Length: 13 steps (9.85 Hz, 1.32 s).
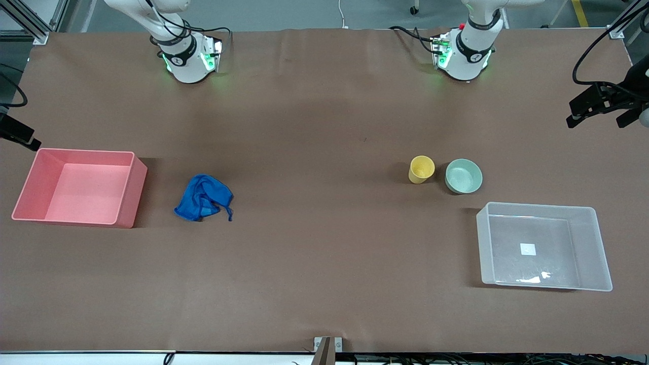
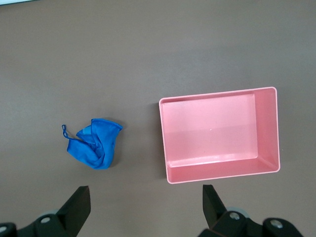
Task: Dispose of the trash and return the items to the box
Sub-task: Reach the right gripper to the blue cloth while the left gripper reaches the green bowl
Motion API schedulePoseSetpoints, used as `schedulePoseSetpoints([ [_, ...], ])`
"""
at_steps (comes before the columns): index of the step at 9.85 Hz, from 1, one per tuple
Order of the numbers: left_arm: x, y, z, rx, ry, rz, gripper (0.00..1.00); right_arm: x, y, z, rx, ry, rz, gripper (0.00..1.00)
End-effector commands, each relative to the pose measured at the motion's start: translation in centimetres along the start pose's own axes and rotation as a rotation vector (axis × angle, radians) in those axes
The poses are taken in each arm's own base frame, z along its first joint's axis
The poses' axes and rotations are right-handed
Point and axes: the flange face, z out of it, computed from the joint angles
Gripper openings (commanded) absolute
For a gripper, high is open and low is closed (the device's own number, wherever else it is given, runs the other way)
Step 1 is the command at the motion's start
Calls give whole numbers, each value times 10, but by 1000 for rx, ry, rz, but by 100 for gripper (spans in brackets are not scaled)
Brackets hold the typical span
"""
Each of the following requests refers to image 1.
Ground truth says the light green bowl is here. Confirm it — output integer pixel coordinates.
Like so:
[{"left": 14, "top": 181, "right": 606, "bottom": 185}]
[{"left": 445, "top": 159, "right": 483, "bottom": 195}]

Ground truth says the yellow cup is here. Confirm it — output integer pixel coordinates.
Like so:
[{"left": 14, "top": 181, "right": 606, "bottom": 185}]
[{"left": 409, "top": 156, "right": 436, "bottom": 185}]

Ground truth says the blue cloth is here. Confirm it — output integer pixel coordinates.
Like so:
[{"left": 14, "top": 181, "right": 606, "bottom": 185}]
[{"left": 174, "top": 174, "right": 234, "bottom": 222}]

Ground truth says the pink plastic bin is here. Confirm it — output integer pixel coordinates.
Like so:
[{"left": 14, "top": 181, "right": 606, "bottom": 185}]
[{"left": 11, "top": 148, "right": 148, "bottom": 229}]

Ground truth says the clear plastic bin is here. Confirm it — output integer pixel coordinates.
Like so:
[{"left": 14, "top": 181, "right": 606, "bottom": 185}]
[{"left": 476, "top": 202, "right": 613, "bottom": 292}]

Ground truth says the brown paper table cover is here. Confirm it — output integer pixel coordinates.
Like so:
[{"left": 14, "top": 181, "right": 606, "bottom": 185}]
[{"left": 0, "top": 28, "right": 649, "bottom": 355}]

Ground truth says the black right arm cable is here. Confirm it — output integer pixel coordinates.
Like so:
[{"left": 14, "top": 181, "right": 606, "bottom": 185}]
[{"left": 0, "top": 63, "right": 28, "bottom": 108}]

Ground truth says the aluminium frame post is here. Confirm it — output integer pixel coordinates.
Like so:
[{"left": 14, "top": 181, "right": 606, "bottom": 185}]
[
  {"left": 0, "top": 0, "right": 69, "bottom": 45},
  {"left": 608, "top": 0, "right": 649, "bottom": 40}
]

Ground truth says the black left base cable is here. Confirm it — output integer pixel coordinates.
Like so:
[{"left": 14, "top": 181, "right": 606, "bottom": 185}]
[{"left": 389, "top": 25, "right": 442, "bottom": 55}]

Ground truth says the black base cable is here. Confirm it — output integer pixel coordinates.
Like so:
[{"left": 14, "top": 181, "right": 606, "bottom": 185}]
[
  {"left": 389, "top": 25, "right": 442, "bottom": 55},
  {"left": 195, "top": 26, "right": 233, "bottom": 41}
]

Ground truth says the black right base cable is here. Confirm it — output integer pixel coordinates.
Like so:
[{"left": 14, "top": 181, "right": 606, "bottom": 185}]
[{"left": 195, "top": 26, "right": 233, "bottom": 41}]

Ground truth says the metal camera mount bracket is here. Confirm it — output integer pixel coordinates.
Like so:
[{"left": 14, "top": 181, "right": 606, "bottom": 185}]
[{"left": 313, "top": 337, "right": 343, "bottom": 365}]

